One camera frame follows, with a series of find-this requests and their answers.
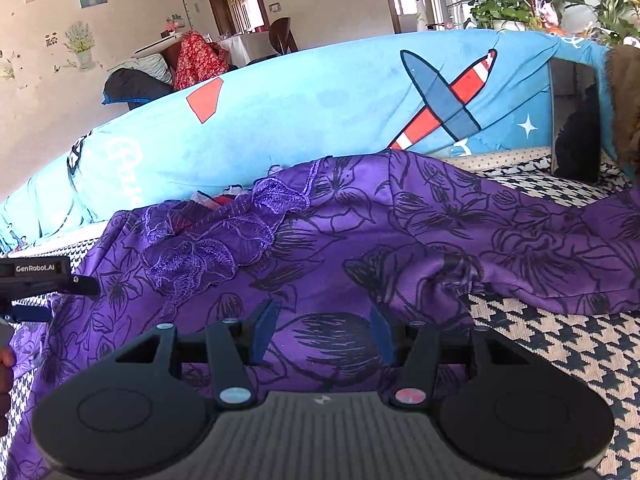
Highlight purple floral blouse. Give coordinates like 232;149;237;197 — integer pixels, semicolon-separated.
0;152;640;480

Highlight peace lily plant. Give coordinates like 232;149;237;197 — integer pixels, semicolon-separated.
564;0;640;47

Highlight person's left hand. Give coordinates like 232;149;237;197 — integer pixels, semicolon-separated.
0;347;17;392

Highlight brown wooden door frame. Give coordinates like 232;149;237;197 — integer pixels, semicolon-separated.
205;0;271;37

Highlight brown patterned scarf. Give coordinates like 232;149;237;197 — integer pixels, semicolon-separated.
602;45;640;182

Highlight white appliance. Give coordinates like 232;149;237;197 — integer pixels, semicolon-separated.
444;0;484;31

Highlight lavender pot wall sticker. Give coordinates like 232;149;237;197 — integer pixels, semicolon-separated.
63;21;96;71

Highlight dark wooden chair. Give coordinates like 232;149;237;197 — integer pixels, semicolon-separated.
268;16;300;56

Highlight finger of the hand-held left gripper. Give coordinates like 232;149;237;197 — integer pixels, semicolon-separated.
63;274;101;299
2;305;54;325

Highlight dark blue bag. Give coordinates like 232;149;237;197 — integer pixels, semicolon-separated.
102;67;176;106

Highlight red floral cloth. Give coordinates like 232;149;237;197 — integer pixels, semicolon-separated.
173;31;230;92

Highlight black smartphone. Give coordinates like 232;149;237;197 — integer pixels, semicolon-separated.
547;57;604;184

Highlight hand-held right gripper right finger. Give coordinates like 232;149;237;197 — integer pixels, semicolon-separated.
370;305;532;408

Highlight blue airplane print sofa cover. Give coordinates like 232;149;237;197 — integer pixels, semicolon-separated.
0;29;614;257

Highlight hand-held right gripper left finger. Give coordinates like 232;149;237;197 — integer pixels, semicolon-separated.
115;300;284;409

